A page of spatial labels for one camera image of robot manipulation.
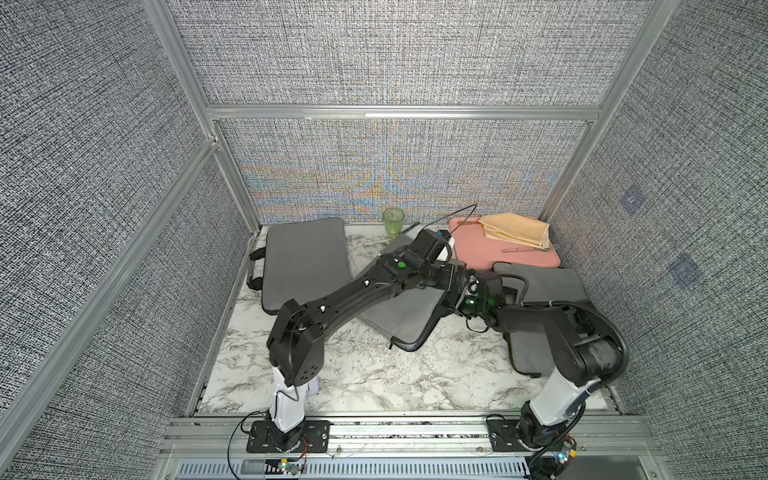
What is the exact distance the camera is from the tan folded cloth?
3.79ft

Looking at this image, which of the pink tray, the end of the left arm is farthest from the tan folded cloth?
the end of the left arm

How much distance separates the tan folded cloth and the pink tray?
0.02 m

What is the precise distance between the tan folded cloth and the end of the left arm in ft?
1.76

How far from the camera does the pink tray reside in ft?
3.56

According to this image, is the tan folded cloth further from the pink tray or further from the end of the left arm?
the end of the left arm

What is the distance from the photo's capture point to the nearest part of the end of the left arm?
629mm

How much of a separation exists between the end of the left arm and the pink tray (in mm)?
328
